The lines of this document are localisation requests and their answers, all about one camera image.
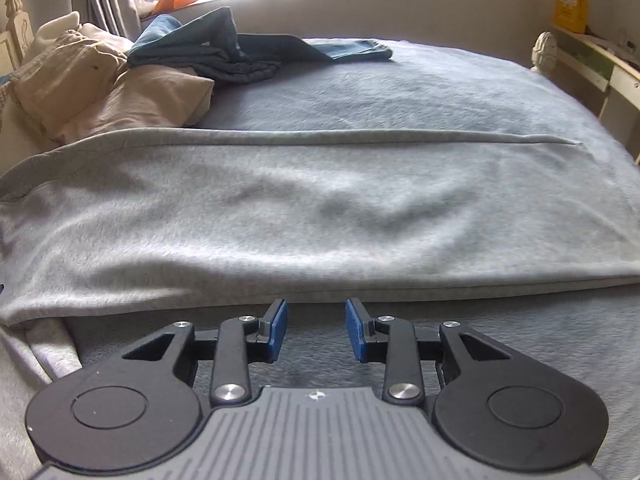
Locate green sheet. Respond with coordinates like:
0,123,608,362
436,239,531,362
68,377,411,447
570,42,613,73

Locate light tan folded garment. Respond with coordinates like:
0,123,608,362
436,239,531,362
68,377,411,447
52,65,216,143

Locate blue jeans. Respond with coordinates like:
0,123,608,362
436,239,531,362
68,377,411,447
127,6,393,83

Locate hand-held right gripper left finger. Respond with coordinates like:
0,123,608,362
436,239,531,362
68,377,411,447
122,297,289,407

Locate cream desk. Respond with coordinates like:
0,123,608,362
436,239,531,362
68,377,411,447
552,22,640,166

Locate beige pants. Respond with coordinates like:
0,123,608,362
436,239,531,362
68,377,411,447
10,30,133,133

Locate grey sweatshirt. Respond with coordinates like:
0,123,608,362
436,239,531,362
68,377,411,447
0,127,640,480

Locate cream carved headboard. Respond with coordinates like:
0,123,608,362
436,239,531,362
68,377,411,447
0,0,36,78

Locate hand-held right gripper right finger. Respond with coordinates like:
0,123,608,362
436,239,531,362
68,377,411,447
345,297,513,403

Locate dark navy elastic pants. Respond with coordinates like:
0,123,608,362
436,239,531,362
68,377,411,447
192,47,282,84

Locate white bedpost finial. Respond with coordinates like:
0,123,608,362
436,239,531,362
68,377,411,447
530,31,558,75

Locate yellow box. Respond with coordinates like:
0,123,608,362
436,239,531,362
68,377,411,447
554,0,590,35

